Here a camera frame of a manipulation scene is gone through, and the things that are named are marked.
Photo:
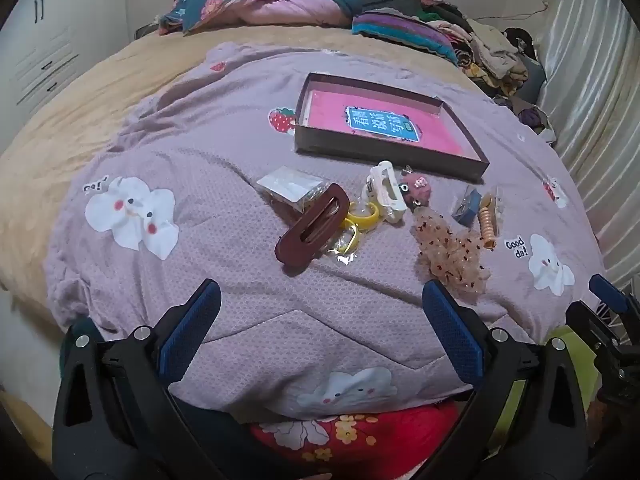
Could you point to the small yellow clip in packet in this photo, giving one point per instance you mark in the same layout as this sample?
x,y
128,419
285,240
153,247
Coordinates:
x,y
347,245

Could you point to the shallow brown cardboard box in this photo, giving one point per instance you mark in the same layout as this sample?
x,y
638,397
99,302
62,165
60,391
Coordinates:
x,y
375,152

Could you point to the striped folded blanket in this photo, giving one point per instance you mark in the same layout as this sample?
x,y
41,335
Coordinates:
x,y
400,30

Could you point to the blue strawberry print quilt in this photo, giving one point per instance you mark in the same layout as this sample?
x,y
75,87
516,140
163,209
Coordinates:
x,y
280,7

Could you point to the lime green cloth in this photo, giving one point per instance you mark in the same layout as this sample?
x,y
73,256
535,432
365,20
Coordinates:
x,y
562,332

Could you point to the cream satin curtain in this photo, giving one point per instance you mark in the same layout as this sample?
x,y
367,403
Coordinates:
x,y
590,85

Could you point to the orange spiral hair clip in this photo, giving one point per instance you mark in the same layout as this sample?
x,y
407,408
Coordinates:
x,y
487,225

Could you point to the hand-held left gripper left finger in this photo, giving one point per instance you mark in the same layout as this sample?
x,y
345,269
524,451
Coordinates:
x,y
192,325

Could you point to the red floral pants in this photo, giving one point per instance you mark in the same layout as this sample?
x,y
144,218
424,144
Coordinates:
x,y
380,440

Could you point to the dark teal cloth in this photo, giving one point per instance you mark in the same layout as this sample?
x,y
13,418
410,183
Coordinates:
x,y
82,326

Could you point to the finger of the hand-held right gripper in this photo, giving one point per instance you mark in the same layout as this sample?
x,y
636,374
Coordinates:
x,y
597,327
607,292

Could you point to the tan bedsheet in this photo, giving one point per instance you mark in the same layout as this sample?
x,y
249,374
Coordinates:
x,y
75,110

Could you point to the beige tulle bow hair clip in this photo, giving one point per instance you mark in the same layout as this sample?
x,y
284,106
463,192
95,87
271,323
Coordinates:
x,y
450,255

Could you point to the white wardrobe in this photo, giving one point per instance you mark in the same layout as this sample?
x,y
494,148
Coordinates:
x,y
50,35

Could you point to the small blue box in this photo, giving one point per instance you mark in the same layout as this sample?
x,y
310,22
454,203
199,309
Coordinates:
x,y
467,207

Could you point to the pile of clothes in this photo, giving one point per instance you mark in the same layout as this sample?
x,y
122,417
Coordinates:
x,y
490,55

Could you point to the white earring card packet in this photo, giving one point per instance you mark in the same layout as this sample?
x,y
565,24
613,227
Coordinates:
x,y
285,182

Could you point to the brown hair claw clip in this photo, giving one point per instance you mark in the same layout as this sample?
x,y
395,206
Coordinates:
x,y
290,252

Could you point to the white hair claw clip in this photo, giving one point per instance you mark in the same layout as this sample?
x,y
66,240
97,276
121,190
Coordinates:
x,y
385,200

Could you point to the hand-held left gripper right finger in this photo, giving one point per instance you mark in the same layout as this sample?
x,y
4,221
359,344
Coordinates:
x,y
455,335

